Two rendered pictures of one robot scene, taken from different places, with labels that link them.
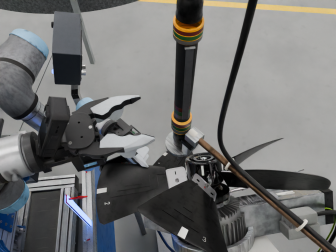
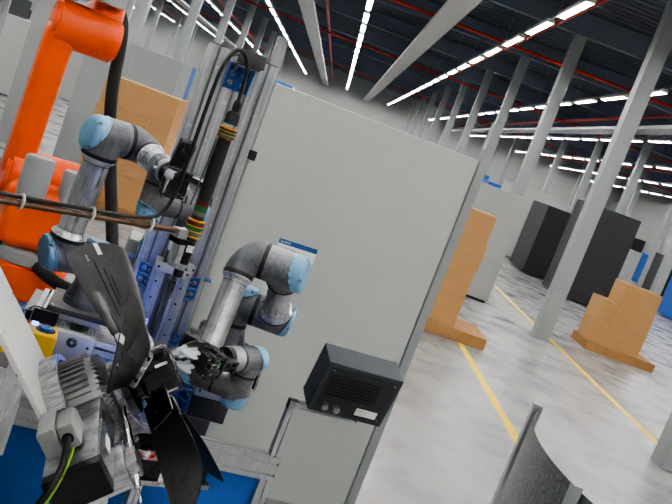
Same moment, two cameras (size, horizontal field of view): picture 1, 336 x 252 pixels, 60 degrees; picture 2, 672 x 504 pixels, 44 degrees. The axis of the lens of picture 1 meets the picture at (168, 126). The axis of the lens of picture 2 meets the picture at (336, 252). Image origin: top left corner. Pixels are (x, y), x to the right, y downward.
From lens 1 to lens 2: 2.10 m
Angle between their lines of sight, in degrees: 79
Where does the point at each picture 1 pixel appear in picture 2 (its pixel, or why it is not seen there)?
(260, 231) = not seen: hidden behind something
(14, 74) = (257, 246)
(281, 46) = not seen: outside the picture
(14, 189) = (150, 195)
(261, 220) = not seen: hidden behind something
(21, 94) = (241, 256)
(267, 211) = (86, 417)
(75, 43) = (348, 362)
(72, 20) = (386, 371)
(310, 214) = (71, 418)
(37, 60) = (279, 266)
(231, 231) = (72, 374)
